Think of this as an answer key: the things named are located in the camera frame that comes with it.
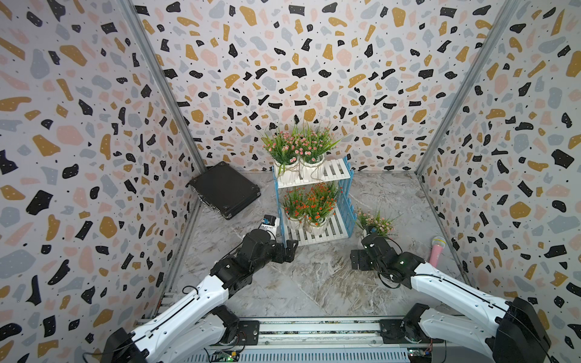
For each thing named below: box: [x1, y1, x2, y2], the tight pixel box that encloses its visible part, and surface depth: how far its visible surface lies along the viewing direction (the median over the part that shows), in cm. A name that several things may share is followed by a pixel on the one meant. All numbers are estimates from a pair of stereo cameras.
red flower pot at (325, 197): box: [311, 181, 344, 215], surface depth 92 cm
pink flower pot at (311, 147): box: [294, 122, 342, 182], surface depth 76 cm
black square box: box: [185, 161, 261, 221], surface depth 112 cm
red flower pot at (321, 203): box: [305, 182, 339, 236], surface depth 92 cm
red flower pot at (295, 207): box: [283, 187, 308, 230], surface depth 92 cm
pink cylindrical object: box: [429, 235, 447, 269], surface depth 93 cm
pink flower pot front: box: [261, 126, 301, 183], surface depth 73 cm
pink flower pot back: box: [354, 207, 404, 239], surface depth 84 cm
